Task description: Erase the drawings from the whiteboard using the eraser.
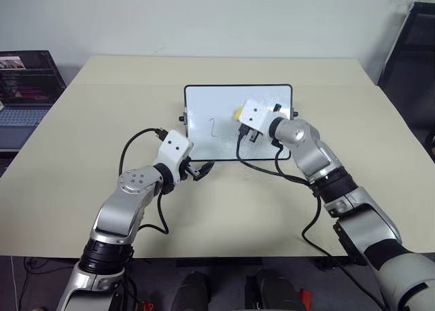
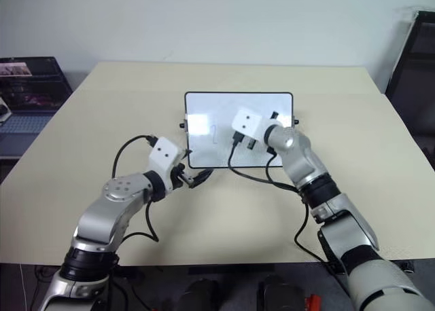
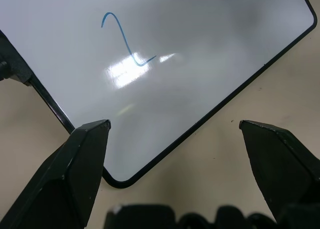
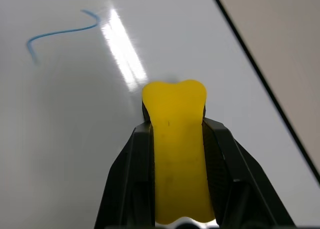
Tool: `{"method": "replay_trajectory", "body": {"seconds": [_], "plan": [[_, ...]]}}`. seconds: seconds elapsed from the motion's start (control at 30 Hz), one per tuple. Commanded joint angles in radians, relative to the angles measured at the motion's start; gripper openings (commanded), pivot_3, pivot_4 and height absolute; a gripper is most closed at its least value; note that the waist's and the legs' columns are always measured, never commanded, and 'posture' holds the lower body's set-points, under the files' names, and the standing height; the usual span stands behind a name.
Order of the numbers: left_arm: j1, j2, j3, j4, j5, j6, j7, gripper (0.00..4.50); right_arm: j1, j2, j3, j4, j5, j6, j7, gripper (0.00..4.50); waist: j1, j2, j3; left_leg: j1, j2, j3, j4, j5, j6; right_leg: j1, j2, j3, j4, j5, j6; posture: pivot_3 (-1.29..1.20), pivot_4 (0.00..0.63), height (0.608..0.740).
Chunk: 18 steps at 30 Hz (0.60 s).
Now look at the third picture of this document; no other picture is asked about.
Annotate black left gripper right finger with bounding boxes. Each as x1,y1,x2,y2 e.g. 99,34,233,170
238,119,320,225

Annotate black clamp at board edge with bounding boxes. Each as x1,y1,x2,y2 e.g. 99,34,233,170
0,30,33,86

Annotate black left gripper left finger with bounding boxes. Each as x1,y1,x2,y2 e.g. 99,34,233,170
0,119,112,229

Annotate black-framed whiteboard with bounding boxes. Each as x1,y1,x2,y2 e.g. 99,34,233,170
0,0,318,190

